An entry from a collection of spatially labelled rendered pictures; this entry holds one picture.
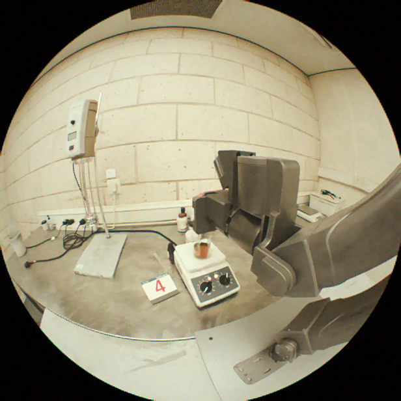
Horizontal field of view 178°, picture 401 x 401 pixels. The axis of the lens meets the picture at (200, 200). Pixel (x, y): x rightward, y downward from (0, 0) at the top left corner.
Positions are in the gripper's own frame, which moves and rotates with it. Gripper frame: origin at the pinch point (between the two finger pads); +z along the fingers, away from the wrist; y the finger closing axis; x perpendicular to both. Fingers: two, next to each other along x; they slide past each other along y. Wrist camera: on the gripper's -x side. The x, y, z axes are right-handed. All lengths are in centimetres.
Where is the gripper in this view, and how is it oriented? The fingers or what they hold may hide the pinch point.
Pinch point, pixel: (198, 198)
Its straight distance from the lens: 32.6
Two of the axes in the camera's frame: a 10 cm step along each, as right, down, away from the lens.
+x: 0.0, 9.5, 3.0
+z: -4.5, -2.7, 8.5
